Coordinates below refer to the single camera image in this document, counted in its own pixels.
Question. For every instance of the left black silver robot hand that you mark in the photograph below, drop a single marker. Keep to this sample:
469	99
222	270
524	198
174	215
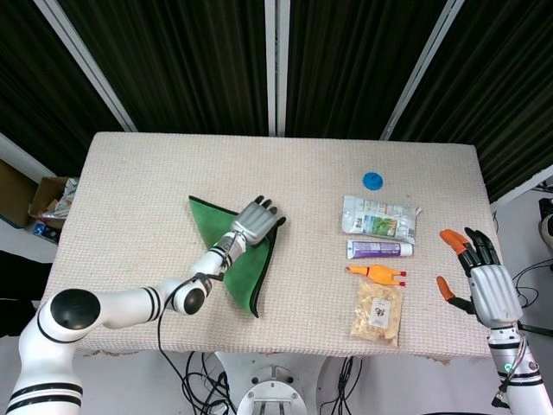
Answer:
255	222

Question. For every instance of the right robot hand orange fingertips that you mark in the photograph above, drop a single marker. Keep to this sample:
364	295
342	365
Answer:
494	294

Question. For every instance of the grey and green microfiber cloth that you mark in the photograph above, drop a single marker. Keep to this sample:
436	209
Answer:
242	276

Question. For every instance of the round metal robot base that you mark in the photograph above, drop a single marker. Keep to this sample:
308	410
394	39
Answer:
271	395

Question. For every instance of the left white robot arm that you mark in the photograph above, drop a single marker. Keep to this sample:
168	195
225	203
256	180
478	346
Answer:
121	302

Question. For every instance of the black cloth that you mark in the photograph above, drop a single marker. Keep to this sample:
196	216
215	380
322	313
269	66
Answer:
17	281

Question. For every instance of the beige woven tablecloth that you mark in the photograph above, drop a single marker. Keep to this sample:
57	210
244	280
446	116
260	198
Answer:
151	173

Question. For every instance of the yellow rubber chicken toy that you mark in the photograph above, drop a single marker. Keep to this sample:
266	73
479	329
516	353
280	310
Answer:
378	274

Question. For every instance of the clear snack bag white label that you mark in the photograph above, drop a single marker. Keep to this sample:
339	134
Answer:
376	315

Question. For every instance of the purple toothpaste tube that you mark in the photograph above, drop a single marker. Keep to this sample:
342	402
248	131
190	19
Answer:
376	249

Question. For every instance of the blue plastic cap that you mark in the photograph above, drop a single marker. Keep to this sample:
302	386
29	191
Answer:
372	180

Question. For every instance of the black curtain panel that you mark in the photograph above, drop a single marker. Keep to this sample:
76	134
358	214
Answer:
173	56
39	86
505	86
358	56

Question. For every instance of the crumpled plastic bag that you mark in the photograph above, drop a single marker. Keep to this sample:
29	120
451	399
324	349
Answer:
69	194

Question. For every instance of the open cardboard box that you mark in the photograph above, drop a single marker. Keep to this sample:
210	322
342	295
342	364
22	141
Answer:
43	194

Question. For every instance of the white frame post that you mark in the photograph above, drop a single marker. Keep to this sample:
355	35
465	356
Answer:
90	69
421	69
276	65

